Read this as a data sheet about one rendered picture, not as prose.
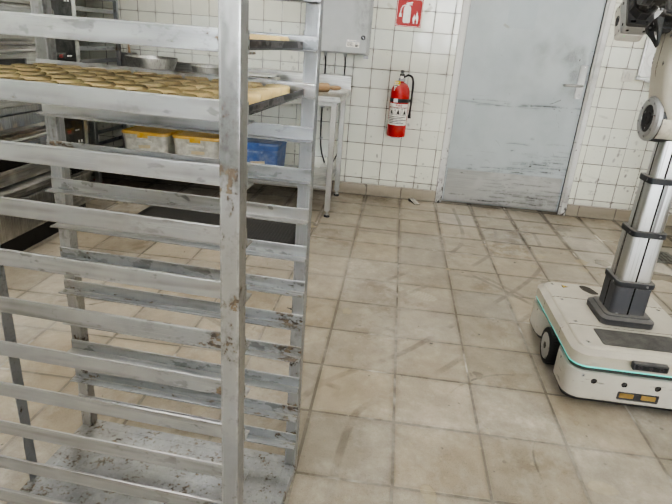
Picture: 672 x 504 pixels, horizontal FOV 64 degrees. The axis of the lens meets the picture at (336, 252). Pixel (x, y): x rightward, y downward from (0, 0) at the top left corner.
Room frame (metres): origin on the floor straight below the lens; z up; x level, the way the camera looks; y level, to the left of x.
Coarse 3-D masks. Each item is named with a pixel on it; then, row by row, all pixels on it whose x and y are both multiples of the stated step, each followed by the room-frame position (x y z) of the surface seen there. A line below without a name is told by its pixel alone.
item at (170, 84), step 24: (0, 72) 0.93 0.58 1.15; (24, 72) 0.96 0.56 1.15; (48, 72) 1.02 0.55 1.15; (72, 72) 1.03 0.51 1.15; (96, 72) 1.08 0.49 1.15; (120, 72) 1.14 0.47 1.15; (144, 72) 1.16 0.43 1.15; (192, 96) 0.80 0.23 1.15; (216, 96) 0.86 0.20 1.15; (264, 96) 0.96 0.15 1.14
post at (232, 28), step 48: (240, 0) 0.71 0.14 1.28; (240, 48) 0.71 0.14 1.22; (240, 96) 0.71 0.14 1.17; (240, 144) 0.71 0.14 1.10; (240, 192) 0.71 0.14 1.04; (240, 240) 0.71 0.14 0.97; (240, 288) 0.71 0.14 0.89; (240, 336) 0.71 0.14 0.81; (240, 384) 0.71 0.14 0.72; (240, 432) 0.72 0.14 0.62; (240, 480) 0.72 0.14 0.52
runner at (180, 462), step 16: (0, 432) 0.81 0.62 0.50; (16, 432) 0.81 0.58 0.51; (32, 432) 0.80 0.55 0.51; (48, 432) 0.80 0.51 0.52; (64, 432) 0.79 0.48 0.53; (80, 448) 0.79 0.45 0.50; (96, 448) 0.78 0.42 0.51; (112, 448) 0.77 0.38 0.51; (128, 448) 0.77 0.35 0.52; (144, 448) 0.77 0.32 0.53; (160, 464) 0.76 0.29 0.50; (176, 464) 0.76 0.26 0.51; (192, 464) 0.75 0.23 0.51; (208, 464) 0.75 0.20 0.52
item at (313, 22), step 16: (320, 16) 1.16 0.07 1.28; (320, 32) 1.16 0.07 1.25; (320, 48) 1.17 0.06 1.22; (304, 64) 1.16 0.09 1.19; (304, 80) 1.16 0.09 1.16; (304, 112) 1.16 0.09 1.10; (304, 144) 1.15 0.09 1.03; (304, 160) 1.15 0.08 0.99; (304, 192) 1.15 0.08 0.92; (304, 240) 1.15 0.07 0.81; (304, 272) 1.15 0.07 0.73; (304, 304) 1.16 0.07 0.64; (304, 320) 1.17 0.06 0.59; (288, 400) 1.16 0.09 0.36; (288, 432) 1.16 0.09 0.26; (288, 464) 1.15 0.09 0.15
